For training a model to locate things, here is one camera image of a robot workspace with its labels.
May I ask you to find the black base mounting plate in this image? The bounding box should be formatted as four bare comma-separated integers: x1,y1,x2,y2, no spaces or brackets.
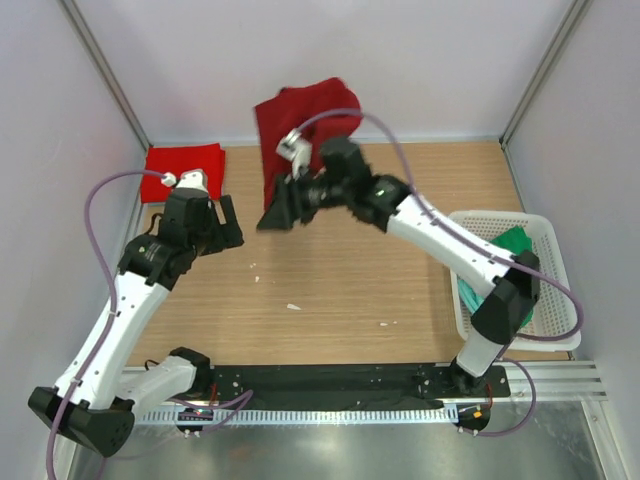
178,363,511,412

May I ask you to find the green t shirt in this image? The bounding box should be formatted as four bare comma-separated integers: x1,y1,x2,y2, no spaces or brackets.
490,226,539,328

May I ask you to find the white slotted cable duct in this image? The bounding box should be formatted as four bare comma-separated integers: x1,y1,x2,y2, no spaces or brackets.
136,404,458,427

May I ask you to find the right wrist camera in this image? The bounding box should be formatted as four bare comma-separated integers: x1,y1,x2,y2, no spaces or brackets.
276,129,312,178

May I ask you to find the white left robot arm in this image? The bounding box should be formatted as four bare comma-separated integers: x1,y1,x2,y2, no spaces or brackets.
28,188,244,458

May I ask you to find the folded bright red t shirt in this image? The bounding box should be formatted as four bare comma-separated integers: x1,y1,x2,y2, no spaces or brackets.
140,143,226,204

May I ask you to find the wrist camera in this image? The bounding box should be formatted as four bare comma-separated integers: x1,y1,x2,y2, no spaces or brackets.
161,169,209,202
276,129,312,178

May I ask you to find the light teal t shirt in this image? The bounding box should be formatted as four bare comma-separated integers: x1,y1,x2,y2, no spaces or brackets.
457,278,485,314

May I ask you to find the white plastic basket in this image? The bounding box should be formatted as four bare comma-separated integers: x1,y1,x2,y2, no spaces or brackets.
448,209,583,354

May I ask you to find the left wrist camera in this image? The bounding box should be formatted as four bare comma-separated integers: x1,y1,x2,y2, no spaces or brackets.
161,169,209,202

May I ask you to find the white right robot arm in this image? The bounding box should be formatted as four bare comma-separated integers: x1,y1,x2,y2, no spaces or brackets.
257,130,540,395

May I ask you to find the dark red t shirt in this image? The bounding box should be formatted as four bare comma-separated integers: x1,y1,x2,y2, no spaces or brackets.
254,77,360,207

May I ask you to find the aluminium frame rail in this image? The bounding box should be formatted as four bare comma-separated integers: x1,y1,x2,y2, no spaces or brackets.
121,360,608,402

